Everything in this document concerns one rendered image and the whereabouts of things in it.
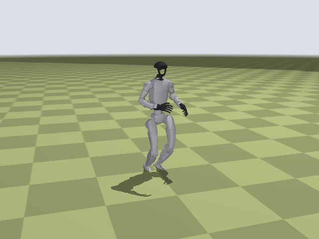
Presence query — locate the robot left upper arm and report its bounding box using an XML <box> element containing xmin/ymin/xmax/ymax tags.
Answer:
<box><xmin>168</xmin><ymin>80</ymin><xmax>176</xmax><ymax>100</ymax></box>

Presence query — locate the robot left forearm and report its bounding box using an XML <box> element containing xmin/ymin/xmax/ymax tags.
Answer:
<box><xmin>173</xmin><ymin>95</ymin><xmax>183</xmax><ymax>109</ymax></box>

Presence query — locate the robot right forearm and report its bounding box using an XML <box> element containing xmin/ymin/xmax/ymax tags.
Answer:
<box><xmin>139</xmin><ymin>98</ymin><xmax>157</xmax><ymax>110</ymax></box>

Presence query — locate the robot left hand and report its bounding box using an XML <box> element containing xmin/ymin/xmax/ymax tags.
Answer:
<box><xmin>179</xmin><ymin>103</ymin><xmax>188</xmax><ymax>117</ymax></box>

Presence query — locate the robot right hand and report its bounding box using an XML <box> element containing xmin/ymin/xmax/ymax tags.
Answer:
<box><xmin>154</xmin><ymin>103</ymin><xmax>173</xmax><ymax>113</ymax></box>

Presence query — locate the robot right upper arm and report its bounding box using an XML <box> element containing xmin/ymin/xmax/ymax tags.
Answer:
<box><xmin>139</xmin><ymin>81</ymin><xmax>154</xmax><ymax>100</ymax></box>

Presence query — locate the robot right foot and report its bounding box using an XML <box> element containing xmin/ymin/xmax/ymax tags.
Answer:
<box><xmin>143</xmin><ymin>163</ymin><xmax>151</xmax><ymax>171</ymax></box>

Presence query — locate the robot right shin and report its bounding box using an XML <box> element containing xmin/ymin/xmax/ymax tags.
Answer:
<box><xmin>145</xmin><ymin>149</ymin><xmax>157</xmax><ymax>167</ymax></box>

